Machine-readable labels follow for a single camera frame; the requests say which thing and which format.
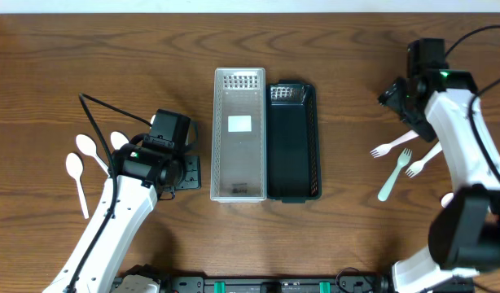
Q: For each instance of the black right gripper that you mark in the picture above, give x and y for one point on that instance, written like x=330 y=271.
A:
x=391 y=100

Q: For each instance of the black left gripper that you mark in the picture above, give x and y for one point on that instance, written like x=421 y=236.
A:
x=191 y=173

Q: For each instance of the white plastic fork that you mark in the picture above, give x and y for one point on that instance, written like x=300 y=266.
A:
x=384 y=149
x=418 y=165

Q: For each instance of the pale green plastic fork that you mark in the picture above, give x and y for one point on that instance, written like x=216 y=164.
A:
x=402 y=161

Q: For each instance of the white plastic spoon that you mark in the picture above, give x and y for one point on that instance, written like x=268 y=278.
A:
x=446 y=199
x=118 y=140
x=74 y=167
x=87 y=146

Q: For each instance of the clear plastic perforated basket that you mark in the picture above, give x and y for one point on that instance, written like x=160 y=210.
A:
x=238 y=164

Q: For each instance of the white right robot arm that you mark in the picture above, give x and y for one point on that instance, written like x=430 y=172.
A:
x=464 y=239

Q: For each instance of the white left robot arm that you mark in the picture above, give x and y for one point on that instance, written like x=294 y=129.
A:
x=140 y=175

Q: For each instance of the white label sticker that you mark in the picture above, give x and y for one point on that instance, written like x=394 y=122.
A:
x=239 y=124

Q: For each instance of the black plastic perforated basket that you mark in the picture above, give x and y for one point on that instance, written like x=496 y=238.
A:
x=293 y=155

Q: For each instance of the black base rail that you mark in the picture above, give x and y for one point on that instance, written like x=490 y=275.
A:
x=148 y=279

